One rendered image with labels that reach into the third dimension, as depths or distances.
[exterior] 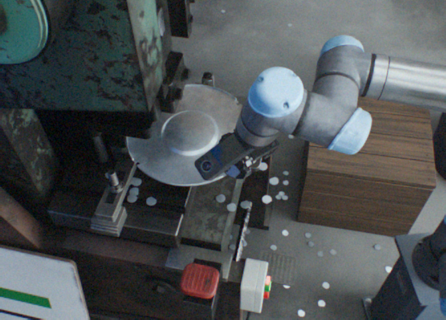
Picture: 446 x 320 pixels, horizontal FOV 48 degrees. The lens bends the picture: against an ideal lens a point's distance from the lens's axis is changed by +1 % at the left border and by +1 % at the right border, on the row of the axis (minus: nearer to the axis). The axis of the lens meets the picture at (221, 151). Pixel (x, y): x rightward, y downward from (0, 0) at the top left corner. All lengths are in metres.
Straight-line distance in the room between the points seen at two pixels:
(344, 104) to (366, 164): 0.89
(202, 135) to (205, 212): 0.19
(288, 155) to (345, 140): 1.31
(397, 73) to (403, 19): 1.98
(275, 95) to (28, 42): 0.34
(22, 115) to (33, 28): 0.49
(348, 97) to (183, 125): 0.46
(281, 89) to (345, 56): 0.17
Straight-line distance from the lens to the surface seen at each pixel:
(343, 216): 1.84
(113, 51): 0.73
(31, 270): 1.32
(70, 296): 1.35
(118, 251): 1.17
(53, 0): 0.58
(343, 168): 1.64
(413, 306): 1.46
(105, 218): 1.07
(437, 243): 1.29
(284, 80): 0.74
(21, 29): 0.60
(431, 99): 0.88
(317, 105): 0.76
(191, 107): 1.17
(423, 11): 2.93
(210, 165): 0.90
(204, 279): 0.97
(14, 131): 1.04
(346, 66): 0.85
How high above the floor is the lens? 1.65
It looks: 52 degrees down
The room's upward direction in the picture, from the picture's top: 2 degrees counter-clockwise
